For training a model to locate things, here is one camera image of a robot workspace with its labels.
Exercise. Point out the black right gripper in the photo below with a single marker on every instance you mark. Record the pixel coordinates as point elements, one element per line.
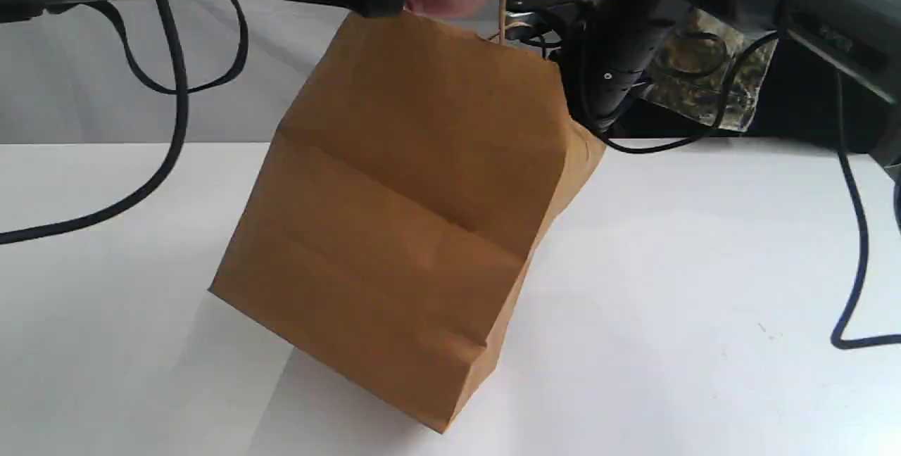
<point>602,49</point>

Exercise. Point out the brown paper bag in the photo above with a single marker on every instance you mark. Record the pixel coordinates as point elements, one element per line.
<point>399,206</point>

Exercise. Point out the camouflage jacket person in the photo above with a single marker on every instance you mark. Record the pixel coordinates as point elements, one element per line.
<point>686,76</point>

